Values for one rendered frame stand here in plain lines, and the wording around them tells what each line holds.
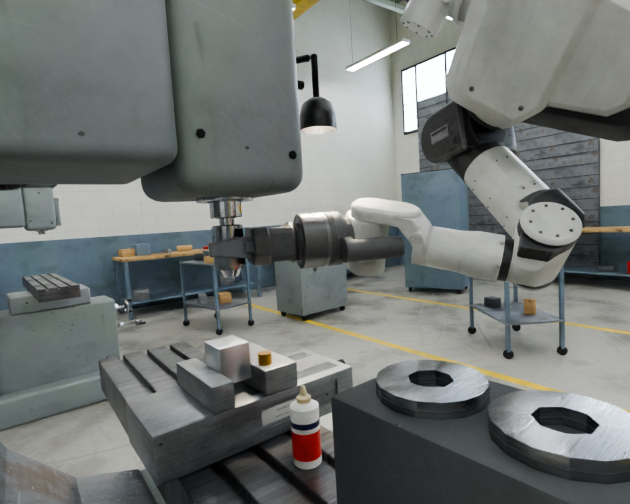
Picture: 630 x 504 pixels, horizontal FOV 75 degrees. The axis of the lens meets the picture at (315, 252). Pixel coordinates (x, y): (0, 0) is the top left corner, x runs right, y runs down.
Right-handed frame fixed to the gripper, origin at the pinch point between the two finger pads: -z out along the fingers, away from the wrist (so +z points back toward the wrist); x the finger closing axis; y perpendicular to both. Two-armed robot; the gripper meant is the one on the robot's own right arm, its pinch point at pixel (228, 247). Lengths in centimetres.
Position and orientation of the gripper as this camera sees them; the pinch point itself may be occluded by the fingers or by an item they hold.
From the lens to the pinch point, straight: 63.8
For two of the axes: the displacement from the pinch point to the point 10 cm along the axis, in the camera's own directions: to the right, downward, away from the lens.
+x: 2.7, 0.6, -9.6
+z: 9.6, -0.9, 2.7
